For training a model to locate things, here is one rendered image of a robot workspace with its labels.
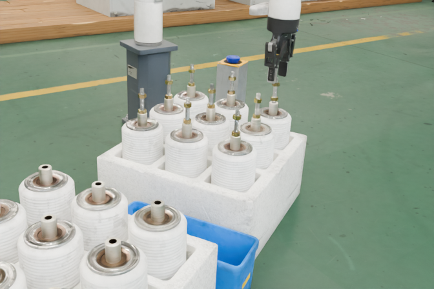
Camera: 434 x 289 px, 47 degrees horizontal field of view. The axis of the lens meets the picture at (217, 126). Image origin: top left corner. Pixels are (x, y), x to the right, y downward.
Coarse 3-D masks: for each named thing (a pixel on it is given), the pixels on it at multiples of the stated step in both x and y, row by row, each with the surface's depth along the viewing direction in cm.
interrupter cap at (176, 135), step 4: (180, 128) 114; (192, 128) 115; (172, 132) 112; (176, 132) 112; (180, 132) 113; (192, 132) 113; (196, 132) 113; (200, 132) 113; (172, 136) 111; (176, 136) 111; (180, 136) 111; (192, 136) 112; (196, 136) 111; (200, 136) 111; (176, 140) 109; (180, 140) 109; (184, 140) 109; (188, 140) 109; (192, 140) 109; (196, 140) 109; (200, 140) 110
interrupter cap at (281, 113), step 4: (260, 108) 129; (264, 108) 129; (268, 108) 129; (280, 108) 129; (260, 112) 126; (264, 112) 127; (268, 112) 127; (280, 112) 127; (284, 112) 127; (264, 116) 124; (268, 116) 124; (272, 116) 124; (276, 116) 124; (280, 116) 125; (284, 116) 124
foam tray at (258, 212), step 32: (128, 160) 115; (160, 160) 116; (288, 160) 120; (128, 192) 115; (160, 192) 111; (192, 192) 107; (224, 192) 104; (256, 192) 104; (288, 192) 127; (224, 224) 106; (256, 224) 107; (256, 256) 113
